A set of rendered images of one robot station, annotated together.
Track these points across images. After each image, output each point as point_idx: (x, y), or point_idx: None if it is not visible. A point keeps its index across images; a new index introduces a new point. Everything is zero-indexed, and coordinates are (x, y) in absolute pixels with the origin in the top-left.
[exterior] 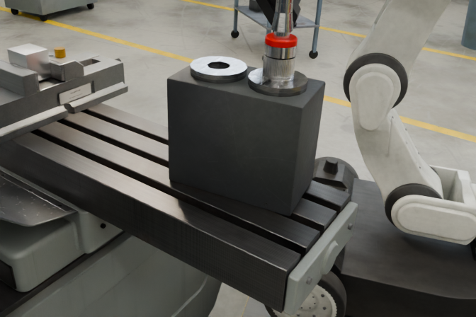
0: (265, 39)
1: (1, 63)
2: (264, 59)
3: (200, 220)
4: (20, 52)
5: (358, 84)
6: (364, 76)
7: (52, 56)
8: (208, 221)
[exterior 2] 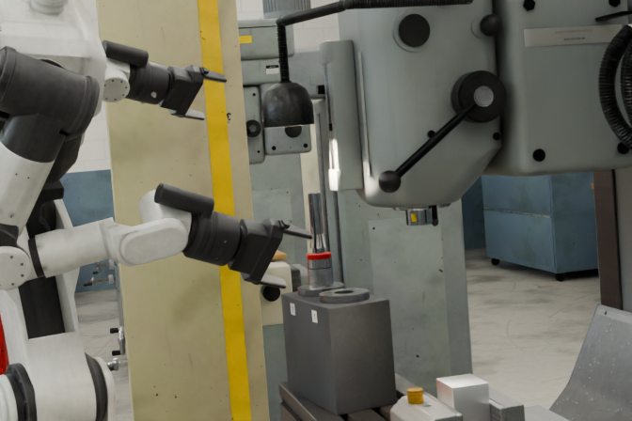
0: (329, 256)
1: (500, 400)
2: (331, 270)
3: (404, 385)
4: (473, 377)
5: (114, 384)
6: (110, 372)
7: (426, 402)
8: (401, 384)
